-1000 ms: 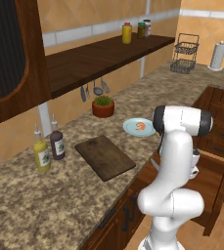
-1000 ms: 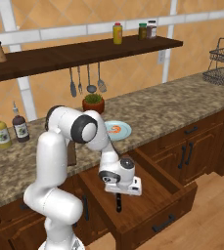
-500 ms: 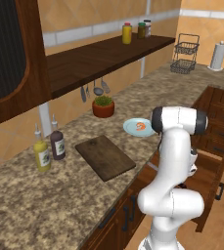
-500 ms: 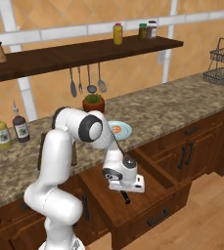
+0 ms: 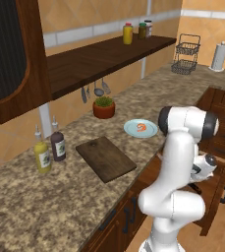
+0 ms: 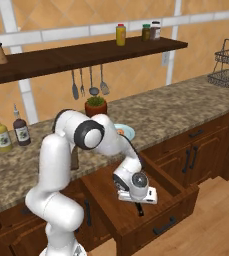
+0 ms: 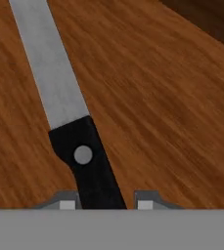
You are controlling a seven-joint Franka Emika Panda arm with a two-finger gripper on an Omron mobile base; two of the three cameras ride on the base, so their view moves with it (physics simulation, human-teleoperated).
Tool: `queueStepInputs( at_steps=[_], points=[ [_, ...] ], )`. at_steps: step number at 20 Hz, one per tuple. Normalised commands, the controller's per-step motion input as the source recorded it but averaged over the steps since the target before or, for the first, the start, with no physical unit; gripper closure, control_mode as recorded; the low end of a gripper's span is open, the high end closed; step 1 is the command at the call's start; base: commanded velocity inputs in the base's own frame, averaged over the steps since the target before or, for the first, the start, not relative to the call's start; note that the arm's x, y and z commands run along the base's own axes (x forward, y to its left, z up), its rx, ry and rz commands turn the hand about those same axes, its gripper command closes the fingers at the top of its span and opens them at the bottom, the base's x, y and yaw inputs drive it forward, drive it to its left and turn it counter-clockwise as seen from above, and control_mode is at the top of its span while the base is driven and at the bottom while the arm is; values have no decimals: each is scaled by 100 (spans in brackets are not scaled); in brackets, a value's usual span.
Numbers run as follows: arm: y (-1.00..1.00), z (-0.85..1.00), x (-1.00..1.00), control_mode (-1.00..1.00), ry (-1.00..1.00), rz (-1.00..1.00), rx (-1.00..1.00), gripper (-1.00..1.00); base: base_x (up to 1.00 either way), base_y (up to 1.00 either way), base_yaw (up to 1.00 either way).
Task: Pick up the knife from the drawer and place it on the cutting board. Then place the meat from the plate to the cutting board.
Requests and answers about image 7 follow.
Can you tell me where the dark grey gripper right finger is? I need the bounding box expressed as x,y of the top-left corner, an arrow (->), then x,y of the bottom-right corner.
133,190 -> 185,210

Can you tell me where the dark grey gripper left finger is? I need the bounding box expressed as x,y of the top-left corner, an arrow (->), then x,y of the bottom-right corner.
33,190 -> 82,210

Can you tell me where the black handled kitchen knife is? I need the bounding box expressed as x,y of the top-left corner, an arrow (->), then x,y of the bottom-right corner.
8,0 -> 128,210

